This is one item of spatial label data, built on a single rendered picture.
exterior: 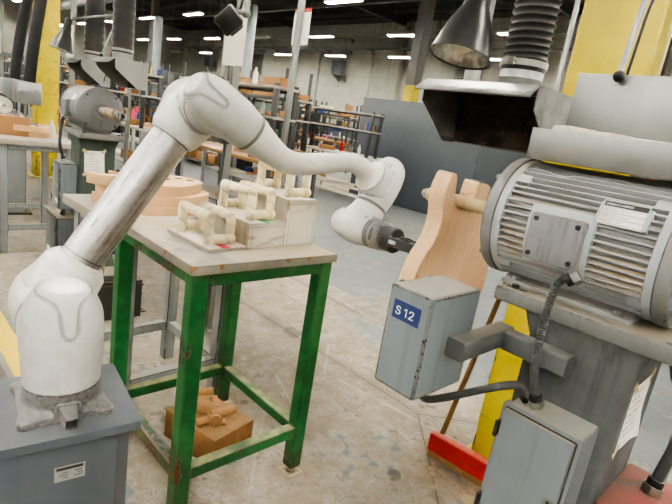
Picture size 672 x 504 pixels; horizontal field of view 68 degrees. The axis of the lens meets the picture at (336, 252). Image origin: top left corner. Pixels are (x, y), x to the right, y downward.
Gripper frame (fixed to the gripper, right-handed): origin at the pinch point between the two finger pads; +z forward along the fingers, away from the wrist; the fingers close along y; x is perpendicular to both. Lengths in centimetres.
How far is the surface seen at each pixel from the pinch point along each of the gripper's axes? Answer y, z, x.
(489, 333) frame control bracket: 23.6, 29.1, -8.0
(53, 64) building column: -95, -740, 55
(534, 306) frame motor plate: 18.5, 33.6, -0.6
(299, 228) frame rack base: -8, -66, -9
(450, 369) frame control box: 28.0, 26.0, -16.8
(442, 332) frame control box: 35.3, 25.9, -8.9
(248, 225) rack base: 15, -66, -11
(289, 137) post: -155, -272, 34
